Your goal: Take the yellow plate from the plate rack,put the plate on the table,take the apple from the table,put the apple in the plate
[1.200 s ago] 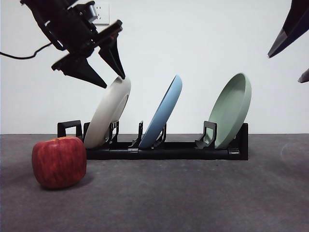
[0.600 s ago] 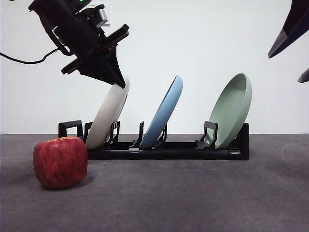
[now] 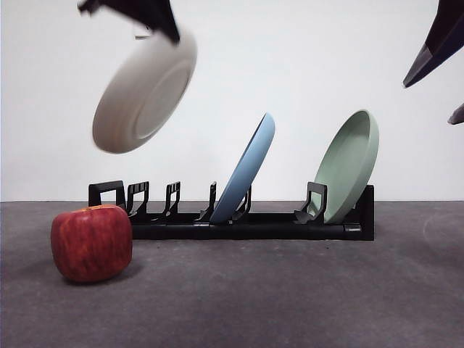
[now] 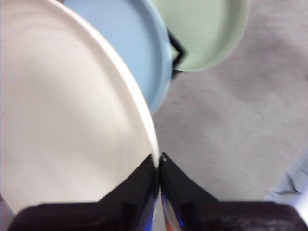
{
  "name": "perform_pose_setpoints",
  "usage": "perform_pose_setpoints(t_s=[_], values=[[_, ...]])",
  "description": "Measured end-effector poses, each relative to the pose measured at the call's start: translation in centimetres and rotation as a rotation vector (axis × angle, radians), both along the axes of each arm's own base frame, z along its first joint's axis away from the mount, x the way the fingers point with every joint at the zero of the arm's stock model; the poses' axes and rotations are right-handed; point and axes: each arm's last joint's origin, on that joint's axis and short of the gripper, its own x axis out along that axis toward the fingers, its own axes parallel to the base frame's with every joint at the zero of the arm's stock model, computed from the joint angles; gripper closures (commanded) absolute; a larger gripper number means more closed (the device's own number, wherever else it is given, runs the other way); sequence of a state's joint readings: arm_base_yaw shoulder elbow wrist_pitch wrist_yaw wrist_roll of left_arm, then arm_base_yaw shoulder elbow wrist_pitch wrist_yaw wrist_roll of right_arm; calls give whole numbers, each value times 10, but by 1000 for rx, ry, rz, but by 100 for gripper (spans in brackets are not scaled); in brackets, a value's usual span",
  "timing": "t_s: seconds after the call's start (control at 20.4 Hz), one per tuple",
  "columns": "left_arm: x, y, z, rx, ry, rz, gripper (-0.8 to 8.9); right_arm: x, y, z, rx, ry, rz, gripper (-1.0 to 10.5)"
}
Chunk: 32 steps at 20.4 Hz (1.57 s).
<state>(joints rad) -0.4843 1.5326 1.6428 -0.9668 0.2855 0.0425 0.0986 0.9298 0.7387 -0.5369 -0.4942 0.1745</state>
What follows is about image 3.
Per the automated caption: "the pale cream yellow plate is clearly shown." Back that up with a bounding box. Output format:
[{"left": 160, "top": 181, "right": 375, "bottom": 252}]
[{"left": 91, "top": 27, "right": 199, "bottom": 155}]

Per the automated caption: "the red apple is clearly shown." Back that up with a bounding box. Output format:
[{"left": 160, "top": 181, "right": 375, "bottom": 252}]
[{"left": 50, "top": 204, "right": 133, "bottom": 284}]

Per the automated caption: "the blue plate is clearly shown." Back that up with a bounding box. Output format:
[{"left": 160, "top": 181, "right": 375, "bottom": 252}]
[{"left": 209, "top": 112, "right": 276, "bottom": 225}]

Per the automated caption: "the black plate rack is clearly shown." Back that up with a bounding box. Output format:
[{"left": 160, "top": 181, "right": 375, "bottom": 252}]
[{"left": 88, "top": 180, "right": 375, "bottom": 241}]

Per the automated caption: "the green plate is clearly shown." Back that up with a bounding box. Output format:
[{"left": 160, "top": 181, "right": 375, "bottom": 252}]
[{"left": 313, "top": 109, "right": 381, "bottom": 225}]

